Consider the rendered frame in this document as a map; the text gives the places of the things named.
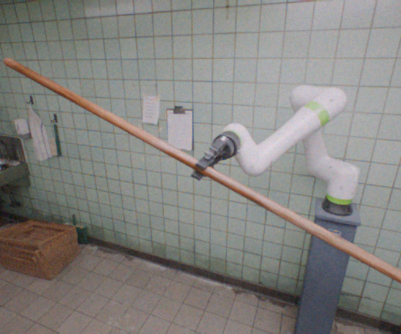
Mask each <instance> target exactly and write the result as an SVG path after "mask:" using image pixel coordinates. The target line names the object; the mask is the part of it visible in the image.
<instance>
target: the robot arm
mask: <svg viewBox="0 0 401 334"><path fill-rule="evenodd" d="M290 104H291V106H292V109H293V111H294V113H295V115H294V116H293V117H292V118H291V119H290V120H289V121H288V122H286V123H285V124H284V126H281V127H280V128H279V130H276V131H275V133H273V134H272V135H271V136H270V137H268V138H267V139H265V140H263V141H262V143H261V144H258V145H256V144H255V143H254V141H253V139H252V138H251V136H250V134H249V133H248V131H247V129H246V128H245V127H244V126H242V125H240V124H239V123H232V124H230V125H227V126H226V127H225V128H224V129H223V131H222V133H221V134H219V135H218V136H216V138H213V142H212V146H211V147H210V148H209V149H210V151H208V152H207V151H205V152H204V154H205V155H204V156H203V157H202V158H201V159H200V160H199V161H198V162H197V163H196V166H197V167H200V168H202V169H203V170H206V169H207V167H209V166H210V167H213V168H215V166H214V165H216V164H217V163H218V162H219V161H224V160H226V159H229V158H230V157H234V158H235V159H236V161H237V162H238V163H239V167H241V169H242V170H243V171H244V173H246V174H247V175H248V176H249V177H258V176H261V175H262V174H263V173H264V172H266V171H267V169H268V168H269V167H271V165H272V164H273V163H274V162H275V161H276V160H277V159H279V158H280V157H281V156H282V155H283V154H284V153H285V152H287V151H288V150H289V149H291V148H292V147H293V146H294V145H297V144H298V143H299V142H300V141H301V140H302V141H303V145H304V149H305V154H306V170H307V172H309V174H310V175H311V176H315V177H316V178H318V179H319V180H321V181H324V182H326V183H327V191H326V192H327V195H326V196H325V200H324V201H323V202H322V209H323V210H324V211H326V212H328V213H330V214H332V215H335V216H351V215H352V211H353V209H352V199H353V198H354V196H355V193H356V185H357V182H358V180H359V175H360V169H359V168H358V167H356V166H355V165H352V164H350V163H346V162H343V161H340V160H337V159H335V158H331V157H330V156H329V155H328V154H327V149H326V148H325V143H324V141H323V138H322V132H321V127H323V126H324V125H325V124H326V123H329V122H330V121H331V120H332V119H333V118H335V117H337V116H338V115H339V114H340V113H341V112H343V110H344V109H345V108H346V106H347V96H346V94H345V93H344V92H343V91H342V90H341V89H338V88H335V87H327V88H320V87H312V86H309V85H301V86H299V87H296V88H295V89H294V90H293V91H292V92H291V95H290ZM206 155H207V156H206ZM191 177H194V178H196V179H197V180H198V181H201V180H202V177H205V175H203V174H202V173H199V172H197V171H194V172H193V173H192V175H191Z"/></svg>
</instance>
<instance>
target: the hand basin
mask: <svg viewBox="0 0 401 334"><path fill-rule="evenodd" d="M5 158H6V159H5ZM12 159H13V160H12ZM29 176H30V173H29V168H28V163H27V159H26V156H25V151H24V146H23V143H22V140H21V139H20V137H11V136H6V135H1V134H0V189H1V190H2V193H3V194H4V193H9V194H10V192H9V189H10V191H11V193H12V190H11V188H10V186H11V185H12V184H13V185H21V186H30V185H31V184H30V181H29ZM7 187H8V188H9V189H8V188H7ZM12 196H13V198H14V202H13V201H12V198H11V194H10V198H11V204H10V207H11V206H13V208H15V207H17V206H21V203H20V202H17V201H16V200H15V197H14V194H13V193H12Z"/></svg>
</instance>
